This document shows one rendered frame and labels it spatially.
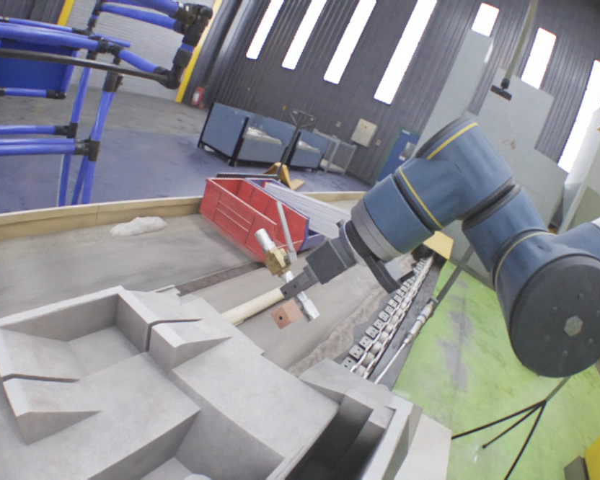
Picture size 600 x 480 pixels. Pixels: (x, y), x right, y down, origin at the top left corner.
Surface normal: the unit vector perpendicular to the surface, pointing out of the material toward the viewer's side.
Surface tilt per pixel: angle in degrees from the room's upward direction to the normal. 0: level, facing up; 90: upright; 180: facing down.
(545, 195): 90
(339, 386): 25
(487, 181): 79
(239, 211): 92
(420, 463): 0
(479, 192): 96
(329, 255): 90
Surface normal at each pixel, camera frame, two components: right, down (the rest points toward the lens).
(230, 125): -0.51, 0.15
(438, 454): 0.39, -0.84
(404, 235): -0.16, 0.55
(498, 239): -0.66, 0.31
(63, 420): 0.83, 0.36
